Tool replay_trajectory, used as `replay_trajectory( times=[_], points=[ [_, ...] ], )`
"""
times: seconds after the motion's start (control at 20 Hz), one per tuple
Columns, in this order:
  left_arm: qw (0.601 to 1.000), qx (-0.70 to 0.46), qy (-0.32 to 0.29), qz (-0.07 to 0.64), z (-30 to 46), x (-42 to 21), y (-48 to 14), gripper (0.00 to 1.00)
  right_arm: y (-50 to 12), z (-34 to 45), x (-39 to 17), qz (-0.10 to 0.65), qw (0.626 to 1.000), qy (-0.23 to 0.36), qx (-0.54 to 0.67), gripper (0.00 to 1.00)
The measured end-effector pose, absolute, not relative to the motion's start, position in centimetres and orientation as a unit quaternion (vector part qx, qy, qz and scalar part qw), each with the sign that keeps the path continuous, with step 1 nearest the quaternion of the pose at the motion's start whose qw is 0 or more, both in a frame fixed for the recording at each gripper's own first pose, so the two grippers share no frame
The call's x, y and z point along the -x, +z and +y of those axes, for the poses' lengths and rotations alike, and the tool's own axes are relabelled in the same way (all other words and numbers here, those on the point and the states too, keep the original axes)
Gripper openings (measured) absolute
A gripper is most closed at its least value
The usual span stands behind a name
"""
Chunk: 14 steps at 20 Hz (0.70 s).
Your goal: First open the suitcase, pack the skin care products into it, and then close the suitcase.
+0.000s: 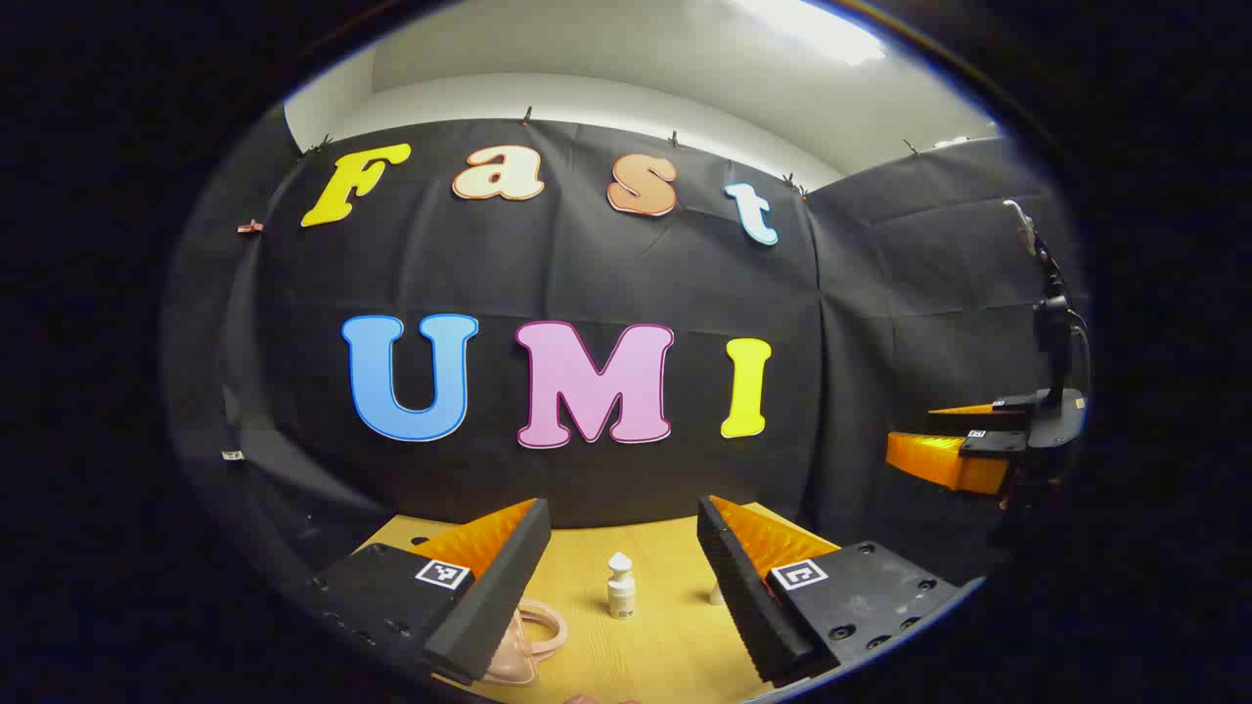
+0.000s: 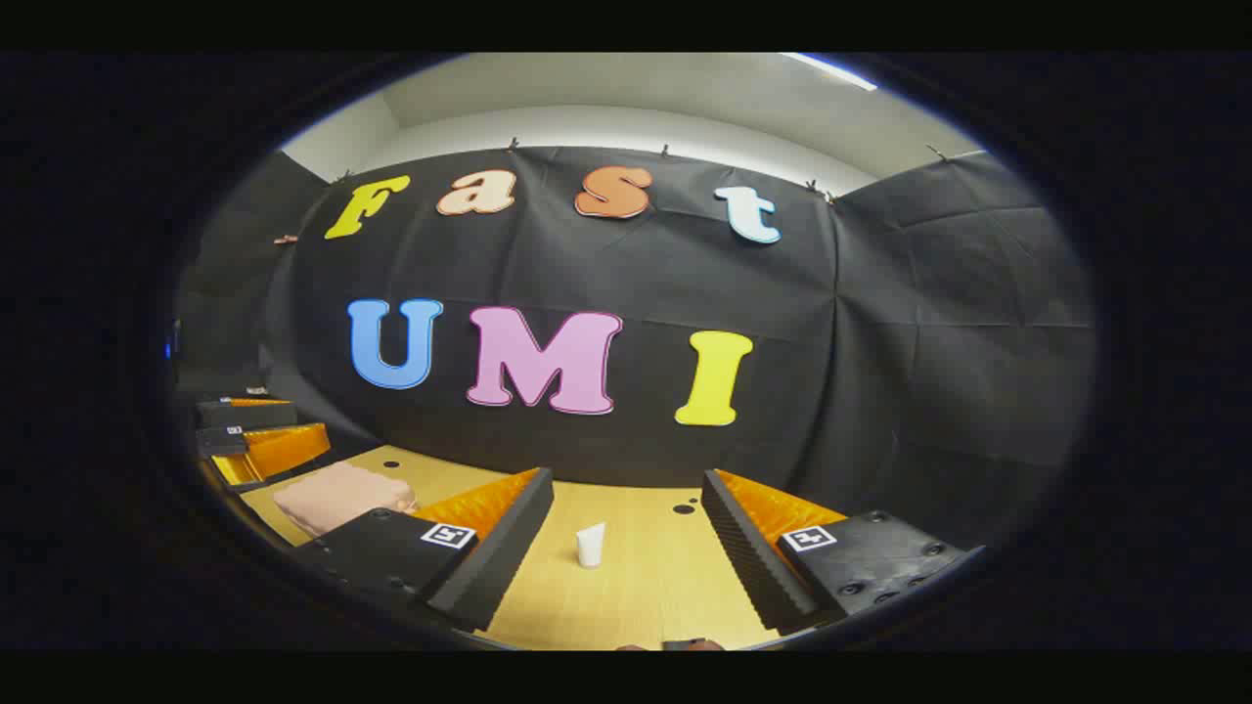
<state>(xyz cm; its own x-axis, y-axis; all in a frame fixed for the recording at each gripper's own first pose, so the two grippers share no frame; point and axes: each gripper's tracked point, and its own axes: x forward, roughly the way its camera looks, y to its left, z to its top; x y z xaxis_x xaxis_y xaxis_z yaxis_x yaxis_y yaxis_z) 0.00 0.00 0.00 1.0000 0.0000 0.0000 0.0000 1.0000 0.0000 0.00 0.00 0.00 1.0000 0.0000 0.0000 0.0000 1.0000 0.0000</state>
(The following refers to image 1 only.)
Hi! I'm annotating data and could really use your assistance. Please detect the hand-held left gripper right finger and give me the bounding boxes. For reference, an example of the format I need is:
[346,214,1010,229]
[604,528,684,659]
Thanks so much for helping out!
[696,494,964,687]

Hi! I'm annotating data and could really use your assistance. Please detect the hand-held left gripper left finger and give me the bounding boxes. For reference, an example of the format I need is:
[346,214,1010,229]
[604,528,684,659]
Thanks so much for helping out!
[311,497,552,685]

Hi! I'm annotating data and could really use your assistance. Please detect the pink suitcase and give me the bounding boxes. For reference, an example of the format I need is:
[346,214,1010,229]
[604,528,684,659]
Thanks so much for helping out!
[484,598,570,687]

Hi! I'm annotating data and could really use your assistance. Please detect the white pump bottle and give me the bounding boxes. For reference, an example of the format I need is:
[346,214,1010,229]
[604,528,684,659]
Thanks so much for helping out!
[606,551,637,621]

